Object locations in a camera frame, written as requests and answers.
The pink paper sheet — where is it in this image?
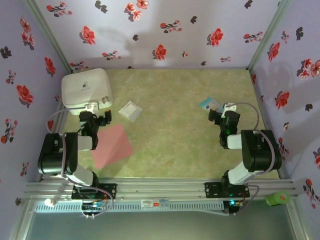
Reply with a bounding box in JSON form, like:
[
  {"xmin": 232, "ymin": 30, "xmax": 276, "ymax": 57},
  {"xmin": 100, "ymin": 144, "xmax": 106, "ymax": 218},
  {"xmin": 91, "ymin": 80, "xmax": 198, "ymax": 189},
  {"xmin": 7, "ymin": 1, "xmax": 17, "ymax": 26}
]
[{"xmin": 90, "ymin": 123, "xmax": 135, "ymax": 169}]

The clear square plastic packet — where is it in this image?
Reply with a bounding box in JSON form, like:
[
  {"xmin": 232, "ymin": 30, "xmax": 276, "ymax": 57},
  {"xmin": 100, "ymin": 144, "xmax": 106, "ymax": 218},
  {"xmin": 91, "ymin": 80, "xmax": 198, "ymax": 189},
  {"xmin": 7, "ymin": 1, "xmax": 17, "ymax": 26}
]
[{"xmin": 118, "ymin": 100, "xmax": 143, "ymax": 123}]

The blue snack sachet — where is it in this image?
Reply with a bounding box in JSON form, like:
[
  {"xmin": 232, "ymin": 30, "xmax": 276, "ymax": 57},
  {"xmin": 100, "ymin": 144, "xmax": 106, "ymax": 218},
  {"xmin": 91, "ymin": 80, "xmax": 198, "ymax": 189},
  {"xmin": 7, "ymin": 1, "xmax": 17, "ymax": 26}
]
[{"xmin": 199, "ymin": 97, "xmax": 225, "ymax": 113}]

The white zippered storage case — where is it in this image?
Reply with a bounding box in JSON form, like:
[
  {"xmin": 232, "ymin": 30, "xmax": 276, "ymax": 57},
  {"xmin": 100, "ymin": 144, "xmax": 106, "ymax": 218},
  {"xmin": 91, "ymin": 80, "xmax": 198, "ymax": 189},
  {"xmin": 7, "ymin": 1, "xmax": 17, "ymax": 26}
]
[{"xmin": 61, "ymin": 68, "xmax": 114, "ymax": 116}]

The small circuit board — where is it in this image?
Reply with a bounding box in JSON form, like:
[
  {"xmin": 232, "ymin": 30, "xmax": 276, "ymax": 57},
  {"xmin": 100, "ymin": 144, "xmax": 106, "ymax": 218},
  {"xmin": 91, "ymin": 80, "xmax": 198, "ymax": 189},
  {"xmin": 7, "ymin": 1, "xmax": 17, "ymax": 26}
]
[
  {"xmin": 223, "ymin": 199, "xmax": 245, "ymax": 215},
  {"xmin": 81, "ymin": 200, "xmax": 107, "ymax": 211}
]

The green cup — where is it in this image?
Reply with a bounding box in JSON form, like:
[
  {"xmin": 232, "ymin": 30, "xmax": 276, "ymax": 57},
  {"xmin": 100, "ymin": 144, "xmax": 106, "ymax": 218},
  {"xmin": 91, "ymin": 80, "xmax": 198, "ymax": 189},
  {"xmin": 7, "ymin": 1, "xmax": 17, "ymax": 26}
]
[{"xmin": 265, "ymin": 191, "xmax": 291, "ymax": 207}]

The white label sticker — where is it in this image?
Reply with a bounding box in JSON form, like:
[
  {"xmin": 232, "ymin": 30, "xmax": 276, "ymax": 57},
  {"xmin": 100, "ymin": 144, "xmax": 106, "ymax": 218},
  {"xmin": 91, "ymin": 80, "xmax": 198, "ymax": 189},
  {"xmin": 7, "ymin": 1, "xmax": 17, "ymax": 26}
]
[{"xmin": 141, "ymin": 199, "xmax": 170, "ymax": 208}]

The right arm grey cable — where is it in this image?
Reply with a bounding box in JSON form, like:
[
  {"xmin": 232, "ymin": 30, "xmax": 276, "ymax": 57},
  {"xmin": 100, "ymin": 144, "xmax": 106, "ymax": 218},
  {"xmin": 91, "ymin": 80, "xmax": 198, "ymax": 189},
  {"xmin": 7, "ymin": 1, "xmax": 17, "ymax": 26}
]
[{"xmin": 228, "ymin": 101, "xmax": 276, "ymax": 217}]

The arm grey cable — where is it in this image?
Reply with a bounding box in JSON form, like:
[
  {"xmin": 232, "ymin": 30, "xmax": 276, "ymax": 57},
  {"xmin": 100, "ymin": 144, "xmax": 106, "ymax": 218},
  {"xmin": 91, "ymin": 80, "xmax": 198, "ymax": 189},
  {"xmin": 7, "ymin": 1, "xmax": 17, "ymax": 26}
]
[
  {"xmin": 228, "ymin": 101, "xmax": 276, "ymax": 217},
  {"xmin": 46, "ymin": 106, "xmax": 115, "ymax": 220}
]

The left arm grey cable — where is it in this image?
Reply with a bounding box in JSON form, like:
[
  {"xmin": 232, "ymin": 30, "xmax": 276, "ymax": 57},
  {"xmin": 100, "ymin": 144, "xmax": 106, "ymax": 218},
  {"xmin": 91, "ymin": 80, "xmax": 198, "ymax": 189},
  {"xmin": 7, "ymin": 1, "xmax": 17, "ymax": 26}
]
[{"xmin": 46, "ymin": 106, "xmax": 115, "ymax": 220}]

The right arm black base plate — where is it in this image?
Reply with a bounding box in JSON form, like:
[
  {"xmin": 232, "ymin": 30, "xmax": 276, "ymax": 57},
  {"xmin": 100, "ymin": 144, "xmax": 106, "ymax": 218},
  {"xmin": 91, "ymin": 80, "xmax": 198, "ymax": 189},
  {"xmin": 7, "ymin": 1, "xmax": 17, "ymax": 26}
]
[{"xmin": 204, "ymin": 181, "xmax": 251, "ymax": 200}]

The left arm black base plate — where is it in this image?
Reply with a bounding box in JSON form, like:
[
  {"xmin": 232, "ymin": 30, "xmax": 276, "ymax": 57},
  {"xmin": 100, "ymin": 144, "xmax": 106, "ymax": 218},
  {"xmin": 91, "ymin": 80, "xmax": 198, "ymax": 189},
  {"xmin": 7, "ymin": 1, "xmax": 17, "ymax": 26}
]
[{"xmin": 71, "ymin": 183, "xmax": 118, "ymax": 200}]

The aluminium mounting rail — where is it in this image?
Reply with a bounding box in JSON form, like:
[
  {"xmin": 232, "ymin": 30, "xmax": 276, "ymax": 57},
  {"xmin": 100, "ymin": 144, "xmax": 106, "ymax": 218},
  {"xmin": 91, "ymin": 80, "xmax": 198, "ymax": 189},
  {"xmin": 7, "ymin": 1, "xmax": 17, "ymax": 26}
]
[{"xmin": 24, "ymin": 177, "xmax": 300, "ymax": 201}]

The grey slotted cable duct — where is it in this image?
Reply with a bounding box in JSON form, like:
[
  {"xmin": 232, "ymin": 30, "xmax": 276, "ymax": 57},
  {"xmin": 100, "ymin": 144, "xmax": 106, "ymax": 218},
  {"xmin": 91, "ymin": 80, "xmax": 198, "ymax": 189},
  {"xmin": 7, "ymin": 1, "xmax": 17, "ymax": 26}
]
[{"xmin": 33, "ymin": 201, "xmax": 225, "ymax": 213}]

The aluminium frame post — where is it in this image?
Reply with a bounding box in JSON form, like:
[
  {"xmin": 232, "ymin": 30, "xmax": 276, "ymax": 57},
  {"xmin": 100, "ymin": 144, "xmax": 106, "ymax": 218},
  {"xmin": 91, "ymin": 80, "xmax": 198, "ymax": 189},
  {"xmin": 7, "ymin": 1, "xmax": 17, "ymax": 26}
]
[
  {"xmin": 246, "ymin": 0, "xmax": 293, "ymax": 71},
  {"xmin": 23, "ymin": 0, "xmax": 73, "ymax": 73}
]

